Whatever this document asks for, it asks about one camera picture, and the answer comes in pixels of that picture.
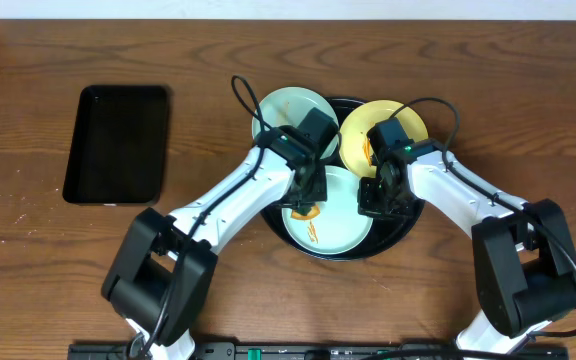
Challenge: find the green and yellow sponge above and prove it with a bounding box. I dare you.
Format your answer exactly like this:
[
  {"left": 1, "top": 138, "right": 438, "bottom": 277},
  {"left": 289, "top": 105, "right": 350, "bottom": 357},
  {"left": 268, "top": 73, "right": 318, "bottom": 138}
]
[{"left": 290, "top": 204, "right": 321, "bottom": 221}]

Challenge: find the light blue plate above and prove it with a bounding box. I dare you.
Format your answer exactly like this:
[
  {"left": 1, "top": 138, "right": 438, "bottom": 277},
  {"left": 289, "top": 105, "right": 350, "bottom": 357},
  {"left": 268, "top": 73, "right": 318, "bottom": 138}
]
[
  {"left": 260, "top": 87, "right": 339, "bottom": 163},
  {"left": 281, "top": 166, "right": 373, "bottom": 255}
]

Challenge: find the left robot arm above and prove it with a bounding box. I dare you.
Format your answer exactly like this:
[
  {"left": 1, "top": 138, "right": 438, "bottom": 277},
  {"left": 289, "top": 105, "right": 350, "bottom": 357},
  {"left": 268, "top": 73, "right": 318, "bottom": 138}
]
[{"left": 101, "top": 126, "right": 337, "bottom": 359}]

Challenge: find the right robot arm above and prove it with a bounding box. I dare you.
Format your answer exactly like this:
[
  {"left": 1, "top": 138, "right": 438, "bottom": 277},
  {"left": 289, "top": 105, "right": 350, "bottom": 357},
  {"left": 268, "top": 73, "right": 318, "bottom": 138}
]
[{"left": 358, "top": 140, "right": 576, "bottom": 358}]

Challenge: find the round black tray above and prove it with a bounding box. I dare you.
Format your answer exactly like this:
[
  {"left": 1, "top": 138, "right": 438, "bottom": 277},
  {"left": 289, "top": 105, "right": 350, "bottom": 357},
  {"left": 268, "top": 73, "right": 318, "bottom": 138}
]
[{"left": 259, "top": 97, "right": 427, "bottom": 262}]

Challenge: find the black rectangular tray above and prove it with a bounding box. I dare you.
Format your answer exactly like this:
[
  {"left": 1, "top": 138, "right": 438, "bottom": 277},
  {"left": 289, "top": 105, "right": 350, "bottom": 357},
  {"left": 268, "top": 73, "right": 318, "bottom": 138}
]
[{"left": 62, "top": 84, "right": 170, "bottom": 205}]

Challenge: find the yellow plate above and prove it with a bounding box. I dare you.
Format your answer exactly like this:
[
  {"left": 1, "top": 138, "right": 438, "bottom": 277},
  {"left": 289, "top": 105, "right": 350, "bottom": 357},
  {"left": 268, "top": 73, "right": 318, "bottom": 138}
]
[{"left": 339, "top": 100, "right": 428, "bottom": 178}]

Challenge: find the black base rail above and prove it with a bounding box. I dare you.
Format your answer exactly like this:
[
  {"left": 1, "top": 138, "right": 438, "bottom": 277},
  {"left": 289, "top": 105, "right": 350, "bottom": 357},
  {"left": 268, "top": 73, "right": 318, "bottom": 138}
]
[{"left": 67, "top": 341, "right": 569, "bottom": 360}]

